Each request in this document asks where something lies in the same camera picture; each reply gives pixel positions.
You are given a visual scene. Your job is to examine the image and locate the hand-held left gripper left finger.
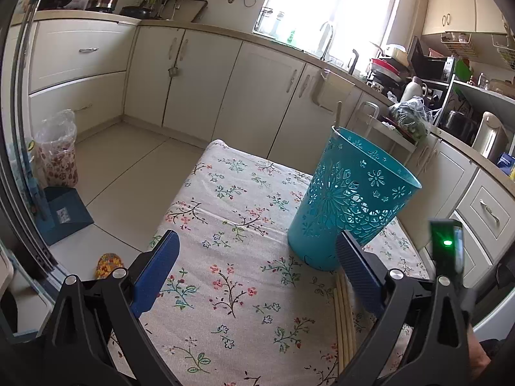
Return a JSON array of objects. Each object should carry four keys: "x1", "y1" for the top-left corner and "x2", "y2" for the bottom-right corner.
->
[{"x1": 36, "y1": 230, "x2": 182, "y2": 386}]

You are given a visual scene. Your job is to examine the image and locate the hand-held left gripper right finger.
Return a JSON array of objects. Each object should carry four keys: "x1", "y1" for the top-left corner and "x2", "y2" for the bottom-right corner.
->
[{"x1": 334, "y1": 230, "x2": 473, "y2": 386}]

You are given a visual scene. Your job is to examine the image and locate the teal perforated plastic basket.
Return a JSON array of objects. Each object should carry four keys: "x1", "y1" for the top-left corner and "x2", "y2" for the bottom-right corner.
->
[{"x1": 287, "y1": 125, "x2": 422, "y2": 272}]

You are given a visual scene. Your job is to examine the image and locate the white drawer unit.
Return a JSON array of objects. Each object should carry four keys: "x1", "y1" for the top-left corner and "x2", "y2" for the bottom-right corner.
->
[{"x1": 414, "y1": 134, "x2": 515, "y2": 278}]

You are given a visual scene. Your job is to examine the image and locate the floral slipper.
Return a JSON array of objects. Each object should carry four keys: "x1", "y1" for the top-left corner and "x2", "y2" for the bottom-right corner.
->
[{"x1": 94, "y1": 253, "x2": 126, "y2": 280}]

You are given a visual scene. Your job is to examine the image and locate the blue packet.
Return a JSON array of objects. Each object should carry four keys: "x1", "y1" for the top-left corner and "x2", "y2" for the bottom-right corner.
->
[{"x1": 497, "y1": 152, "x2": 515, "y2": 178}]

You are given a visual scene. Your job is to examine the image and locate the white rolling cart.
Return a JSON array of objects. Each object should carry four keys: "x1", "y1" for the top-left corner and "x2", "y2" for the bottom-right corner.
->
[{"x1": 347, "y1": 102, "x2": 419, "y2": 178}]

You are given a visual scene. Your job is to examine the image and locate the floral tablecloth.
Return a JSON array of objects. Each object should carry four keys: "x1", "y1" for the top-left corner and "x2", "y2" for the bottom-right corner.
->
[{"x1": 108, "y1": 139, "x2": 433, "y2": 386}]

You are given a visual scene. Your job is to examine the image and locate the white electric water boiler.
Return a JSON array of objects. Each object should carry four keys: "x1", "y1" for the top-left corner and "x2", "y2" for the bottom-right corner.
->
[{"x1": 472, "y1": 111, "x2": 510, "y2": 163}]

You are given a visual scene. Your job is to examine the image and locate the steel rice cooker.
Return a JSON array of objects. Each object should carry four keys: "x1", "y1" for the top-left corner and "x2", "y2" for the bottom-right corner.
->
[{"x1": 443, "y1": 109, "x2": 477, "y2": 143}]

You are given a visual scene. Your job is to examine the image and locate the blue dustpan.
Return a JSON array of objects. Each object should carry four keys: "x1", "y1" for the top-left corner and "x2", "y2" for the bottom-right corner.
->
[{"x1": 38, "y1": 187, "x2": 95, "y2": 246}]

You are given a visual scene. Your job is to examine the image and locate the bag of green vegetables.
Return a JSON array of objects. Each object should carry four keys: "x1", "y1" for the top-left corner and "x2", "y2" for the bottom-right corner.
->
[{"x1": 388, "y1": 96, "x2": 433, "y2": 139}]

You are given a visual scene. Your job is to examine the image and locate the white thermos jug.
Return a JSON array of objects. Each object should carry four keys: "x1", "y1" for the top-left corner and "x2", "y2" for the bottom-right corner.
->
[{"x1": 400, "y1": 76, "x2": 423, "y2": 103}]

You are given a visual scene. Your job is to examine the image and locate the white shelf rack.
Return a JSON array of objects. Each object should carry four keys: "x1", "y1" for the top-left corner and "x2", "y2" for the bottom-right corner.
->
[{"x1": 438, "y1": 74, "x2": 515, "y2": 153}]

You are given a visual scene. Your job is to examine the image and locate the trash bin with floral bag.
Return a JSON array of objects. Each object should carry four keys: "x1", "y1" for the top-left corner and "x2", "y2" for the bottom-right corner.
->
[{"x1": 33, "y1": 109, "x2": 79, "y2": 188}]

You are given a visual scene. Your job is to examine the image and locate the green plastic board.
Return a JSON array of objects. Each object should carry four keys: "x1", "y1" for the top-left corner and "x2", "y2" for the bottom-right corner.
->
[{"x1": 454, "y1": 60, "x2": 474, "y2": 85}]

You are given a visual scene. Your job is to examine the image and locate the black microwave oven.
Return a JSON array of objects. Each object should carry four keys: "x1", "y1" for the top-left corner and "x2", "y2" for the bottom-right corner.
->
[{"x1": 408, "y1": 36, "x2": 455, "y2": 83}]

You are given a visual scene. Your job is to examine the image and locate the red basin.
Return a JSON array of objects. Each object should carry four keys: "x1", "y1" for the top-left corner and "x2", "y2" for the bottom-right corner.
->
[{"x1": 370, "y1": 58, "x2": 403, "y2": 77}]

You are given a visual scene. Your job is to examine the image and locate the white door-hung bin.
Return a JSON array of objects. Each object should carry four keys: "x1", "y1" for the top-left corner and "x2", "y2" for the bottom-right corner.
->
[{"x1": 311, "y1": 68, "x2": 357, "y2": 109}]

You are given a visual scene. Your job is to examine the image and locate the white lidded container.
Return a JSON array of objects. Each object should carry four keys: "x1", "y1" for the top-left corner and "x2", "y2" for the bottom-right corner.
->
[{"x1": 380, "y1": 44, "x2": 407, "y2": 59}]

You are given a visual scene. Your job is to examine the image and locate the white sink base cabinets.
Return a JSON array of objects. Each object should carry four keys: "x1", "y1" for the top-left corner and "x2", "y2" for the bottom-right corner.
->
[{"x1": 123, "y1": 24, "x2": 403, "y2": 161}]

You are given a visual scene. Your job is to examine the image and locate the white stove drawer cabinet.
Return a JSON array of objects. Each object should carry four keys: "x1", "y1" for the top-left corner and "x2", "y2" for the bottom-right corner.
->
[{"x1": 28, "y1": 20, "x2": 139, "y2": 137}]

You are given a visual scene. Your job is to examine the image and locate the chrome sink faucet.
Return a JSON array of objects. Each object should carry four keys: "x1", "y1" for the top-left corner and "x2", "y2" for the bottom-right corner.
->
[{"x1": 320, "y1": 21, "x2": 335, "y2": 62}]

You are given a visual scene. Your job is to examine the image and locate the kitchen window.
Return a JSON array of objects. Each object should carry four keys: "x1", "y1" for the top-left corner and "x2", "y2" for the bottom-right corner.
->
[{"x1": 253, "y1": 0, "x2": 403, "y2": 55}]

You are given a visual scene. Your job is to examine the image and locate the black frying pan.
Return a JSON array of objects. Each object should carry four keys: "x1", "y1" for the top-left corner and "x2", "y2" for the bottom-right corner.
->
[{"x1": 120, "y1": 5, "x2": 154, "y2": 19}]

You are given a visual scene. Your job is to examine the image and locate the leaning cutting board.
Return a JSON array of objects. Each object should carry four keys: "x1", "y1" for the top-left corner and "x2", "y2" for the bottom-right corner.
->
[{"x1": 174, "y1": 0, "x2": 209, "y2": 23}]

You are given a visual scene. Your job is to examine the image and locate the beige countertop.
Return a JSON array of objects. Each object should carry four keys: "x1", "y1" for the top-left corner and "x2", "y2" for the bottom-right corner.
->
[{"x1": 34, "y1": 9, "x2": 515, "y2": 186}]

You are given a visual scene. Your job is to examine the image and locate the sliding door frame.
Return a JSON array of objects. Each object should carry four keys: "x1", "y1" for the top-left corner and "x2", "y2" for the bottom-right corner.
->
[{"x1": 8, "y1": 0, "x2": 61, "y2": 278}]

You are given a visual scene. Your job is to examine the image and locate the white wire hanging basket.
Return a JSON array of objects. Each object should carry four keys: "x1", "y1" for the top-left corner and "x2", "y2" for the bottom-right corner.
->
[{"x1": 440, "y1": 32, "x2": 472, "y2": 55}]

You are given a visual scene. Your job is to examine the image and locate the cream wall cabinet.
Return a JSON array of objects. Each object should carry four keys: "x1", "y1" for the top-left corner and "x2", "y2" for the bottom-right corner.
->
[{"x1": 422, "y1": 0, "x2": 510, "y2": 37}]

